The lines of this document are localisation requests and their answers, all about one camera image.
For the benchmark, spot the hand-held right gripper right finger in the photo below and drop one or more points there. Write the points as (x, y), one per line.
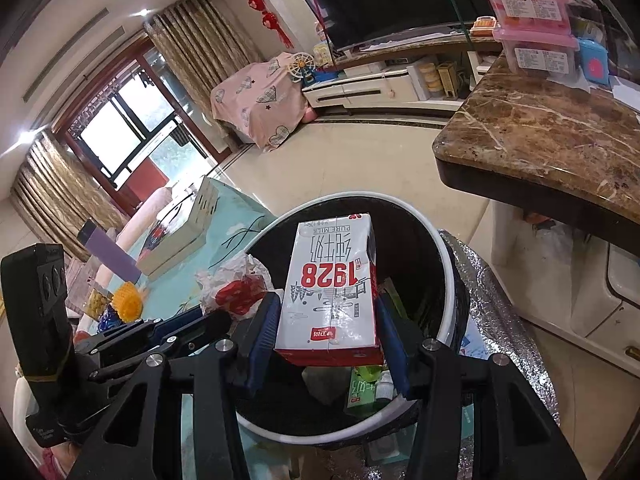
(395, 355)

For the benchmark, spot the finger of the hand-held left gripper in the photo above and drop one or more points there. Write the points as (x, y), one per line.
(120, 335)
(180, 340)

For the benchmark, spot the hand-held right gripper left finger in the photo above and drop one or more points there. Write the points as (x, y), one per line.
(265, 332)

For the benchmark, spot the small white bottle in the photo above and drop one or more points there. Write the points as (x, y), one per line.
(384, 387)

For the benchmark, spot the green carton box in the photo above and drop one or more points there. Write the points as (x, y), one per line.
(362, 390)

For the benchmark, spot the red and white plastic bag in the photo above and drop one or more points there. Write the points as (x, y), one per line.
(235, 285)

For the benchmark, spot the green wrapper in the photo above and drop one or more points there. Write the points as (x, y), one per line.
(395, 295)

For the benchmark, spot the white and red milk carton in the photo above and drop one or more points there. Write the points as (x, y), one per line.
(330, 290)

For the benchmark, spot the white round trash bin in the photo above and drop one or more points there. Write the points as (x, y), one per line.
(425, 260)

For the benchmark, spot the blue plastic bag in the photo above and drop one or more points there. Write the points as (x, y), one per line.
(109, 321)

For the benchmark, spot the orange yellow packet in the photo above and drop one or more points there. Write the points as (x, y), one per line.
(127, 302)

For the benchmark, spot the clear plastic snack jar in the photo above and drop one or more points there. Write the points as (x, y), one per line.
(97, 302)

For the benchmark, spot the teal floral tablecloth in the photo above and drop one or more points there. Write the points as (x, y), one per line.
(167, 295)

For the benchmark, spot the purple tall bottle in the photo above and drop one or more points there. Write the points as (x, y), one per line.
(112, 255)

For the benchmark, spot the stack of books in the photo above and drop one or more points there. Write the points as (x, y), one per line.
(175, 230)

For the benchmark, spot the silver foil mat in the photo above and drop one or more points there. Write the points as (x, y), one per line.
(505, 320)

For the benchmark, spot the pink sofa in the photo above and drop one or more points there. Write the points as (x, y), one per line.
(150, 207)

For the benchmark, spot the beige curtain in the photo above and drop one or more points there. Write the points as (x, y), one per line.
(60, 195)
(200, 45)

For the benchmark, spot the pink printed cloth cover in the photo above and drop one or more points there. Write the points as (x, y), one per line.
(255, 105)

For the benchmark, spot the brown marble table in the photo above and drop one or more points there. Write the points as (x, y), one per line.
(540, 135)

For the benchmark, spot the ferris wheel toy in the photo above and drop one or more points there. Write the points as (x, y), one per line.
(301, 70)

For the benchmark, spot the white tv cabinet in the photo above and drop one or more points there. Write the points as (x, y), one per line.
(380, 85)

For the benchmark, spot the yellow cans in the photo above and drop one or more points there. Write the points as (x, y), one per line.
(440, 77)

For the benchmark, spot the red hanging decoration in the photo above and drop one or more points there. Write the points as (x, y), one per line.
(257, 2)

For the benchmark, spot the pink storage box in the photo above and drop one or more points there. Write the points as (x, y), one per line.
(540, 55)
(527, 7)

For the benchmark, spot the black television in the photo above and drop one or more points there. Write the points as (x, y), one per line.
(390, 0)

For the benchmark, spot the window with red frame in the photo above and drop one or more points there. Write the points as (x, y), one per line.
(135, 125)

